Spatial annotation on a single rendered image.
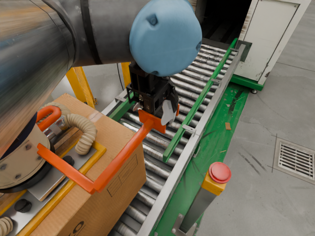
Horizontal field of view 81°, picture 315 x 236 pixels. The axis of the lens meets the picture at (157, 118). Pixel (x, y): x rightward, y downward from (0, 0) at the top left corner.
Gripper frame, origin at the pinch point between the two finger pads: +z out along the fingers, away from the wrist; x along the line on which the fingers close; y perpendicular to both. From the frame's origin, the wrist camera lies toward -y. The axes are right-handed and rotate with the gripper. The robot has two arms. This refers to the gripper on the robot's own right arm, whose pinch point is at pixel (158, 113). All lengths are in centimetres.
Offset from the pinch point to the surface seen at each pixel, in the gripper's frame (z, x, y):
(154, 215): 61, 6, 13
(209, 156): 121, 15, -67
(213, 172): 16.4, 20.4, -0.3
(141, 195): 65, -6, 8
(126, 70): 51, -70, -63
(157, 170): 66, -7, -9
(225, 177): 16.4, 24.2, -0.5
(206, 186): 24.6, 20.3, 1.8
